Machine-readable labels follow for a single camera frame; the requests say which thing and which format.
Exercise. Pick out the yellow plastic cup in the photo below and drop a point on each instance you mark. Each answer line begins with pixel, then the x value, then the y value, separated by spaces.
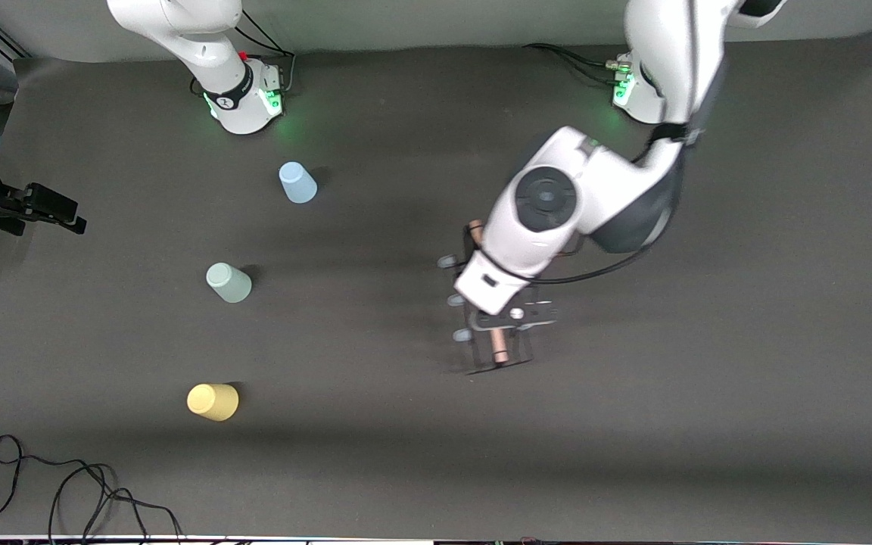
pixel 213 402

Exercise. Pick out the light blue plastic cup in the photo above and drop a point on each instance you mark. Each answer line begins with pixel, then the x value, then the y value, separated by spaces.
pixel 298 184

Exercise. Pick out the pale green plastic cup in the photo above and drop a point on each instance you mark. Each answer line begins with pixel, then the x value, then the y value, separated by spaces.
pixel 229 283

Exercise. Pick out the aluminium frame rail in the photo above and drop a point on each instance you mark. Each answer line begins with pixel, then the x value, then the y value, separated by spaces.
pixel 6 39

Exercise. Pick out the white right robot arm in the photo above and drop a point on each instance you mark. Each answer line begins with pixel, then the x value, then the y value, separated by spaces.
pixel 201 45

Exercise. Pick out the dark grey table cover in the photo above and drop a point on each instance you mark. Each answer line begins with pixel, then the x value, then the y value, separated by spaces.
pixel 557 454

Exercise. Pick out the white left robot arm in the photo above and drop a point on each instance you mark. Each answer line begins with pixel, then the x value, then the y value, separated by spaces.
pixel 557 197

